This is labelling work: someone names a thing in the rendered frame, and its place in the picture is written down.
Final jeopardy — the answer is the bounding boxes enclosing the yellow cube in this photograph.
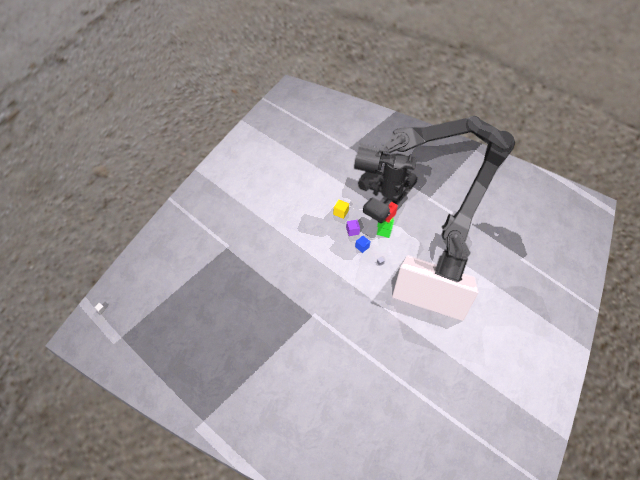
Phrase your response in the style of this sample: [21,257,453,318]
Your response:
[333,200,349,219]

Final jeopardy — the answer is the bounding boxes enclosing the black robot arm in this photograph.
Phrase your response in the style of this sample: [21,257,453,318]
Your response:
[354,116,515,283]

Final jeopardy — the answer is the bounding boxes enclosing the red block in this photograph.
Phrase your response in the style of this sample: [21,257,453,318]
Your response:
[386,202,397,222]

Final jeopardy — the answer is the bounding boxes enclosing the green block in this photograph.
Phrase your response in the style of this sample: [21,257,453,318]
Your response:
[378,218,393,230]
[377,221,393,238]

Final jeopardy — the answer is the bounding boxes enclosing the blue cube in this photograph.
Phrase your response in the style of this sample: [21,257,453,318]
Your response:
[355,236,371,253]

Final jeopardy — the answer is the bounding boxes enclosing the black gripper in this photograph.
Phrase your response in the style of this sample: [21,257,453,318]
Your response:
[363,170,417,223]

